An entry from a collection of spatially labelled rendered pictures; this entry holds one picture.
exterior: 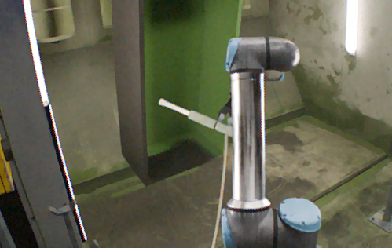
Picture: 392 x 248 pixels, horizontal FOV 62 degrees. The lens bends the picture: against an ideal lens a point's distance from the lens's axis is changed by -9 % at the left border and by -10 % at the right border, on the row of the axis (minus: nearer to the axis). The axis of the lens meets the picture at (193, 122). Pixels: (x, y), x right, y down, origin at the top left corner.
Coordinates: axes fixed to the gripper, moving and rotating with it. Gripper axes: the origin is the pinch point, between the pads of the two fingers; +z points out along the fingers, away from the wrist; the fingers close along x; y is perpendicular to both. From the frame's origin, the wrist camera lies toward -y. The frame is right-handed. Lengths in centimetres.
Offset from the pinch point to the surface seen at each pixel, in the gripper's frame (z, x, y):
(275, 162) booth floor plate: 15, -44, 124
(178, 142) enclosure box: 23, 29, 56
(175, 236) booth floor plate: 79, 3, 35
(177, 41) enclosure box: -38, 47, 21
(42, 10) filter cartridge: -27, 155, 27
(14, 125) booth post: 22, 57, -90
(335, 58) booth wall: -98, -63, 157
